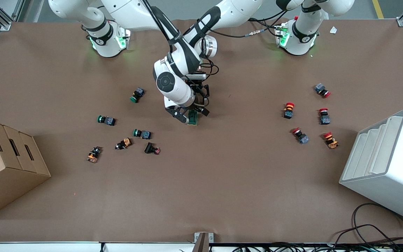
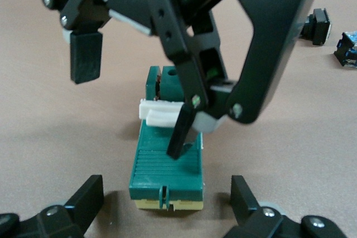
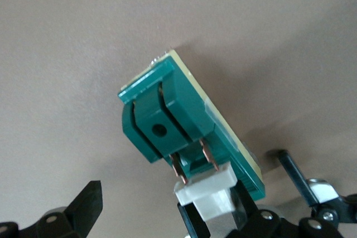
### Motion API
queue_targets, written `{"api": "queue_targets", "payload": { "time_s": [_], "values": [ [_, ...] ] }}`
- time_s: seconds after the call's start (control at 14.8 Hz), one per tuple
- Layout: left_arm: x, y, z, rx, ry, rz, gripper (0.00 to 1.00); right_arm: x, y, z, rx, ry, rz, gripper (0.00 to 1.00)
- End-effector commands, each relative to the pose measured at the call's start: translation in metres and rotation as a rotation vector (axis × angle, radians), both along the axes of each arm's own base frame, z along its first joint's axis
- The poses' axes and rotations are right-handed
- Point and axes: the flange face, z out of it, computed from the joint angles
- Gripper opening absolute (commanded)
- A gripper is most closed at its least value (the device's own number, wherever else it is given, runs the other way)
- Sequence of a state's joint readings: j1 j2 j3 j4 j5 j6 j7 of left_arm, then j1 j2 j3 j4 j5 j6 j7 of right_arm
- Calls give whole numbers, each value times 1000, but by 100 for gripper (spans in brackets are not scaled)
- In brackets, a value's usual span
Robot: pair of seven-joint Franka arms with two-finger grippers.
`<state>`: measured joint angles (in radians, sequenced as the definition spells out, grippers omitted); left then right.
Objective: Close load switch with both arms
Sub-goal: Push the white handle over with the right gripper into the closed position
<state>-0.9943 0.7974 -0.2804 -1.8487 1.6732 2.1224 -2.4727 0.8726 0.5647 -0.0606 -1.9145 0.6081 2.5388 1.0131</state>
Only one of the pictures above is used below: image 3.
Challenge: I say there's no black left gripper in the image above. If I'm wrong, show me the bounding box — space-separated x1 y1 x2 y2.
278 149 357 226

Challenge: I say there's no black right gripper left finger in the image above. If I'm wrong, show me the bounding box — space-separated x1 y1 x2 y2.
65 179 104 236

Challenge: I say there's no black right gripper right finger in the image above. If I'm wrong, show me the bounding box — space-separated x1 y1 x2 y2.
236 184 281 238

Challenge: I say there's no green load switch white handle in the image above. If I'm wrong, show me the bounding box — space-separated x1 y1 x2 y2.
117 49 266 221

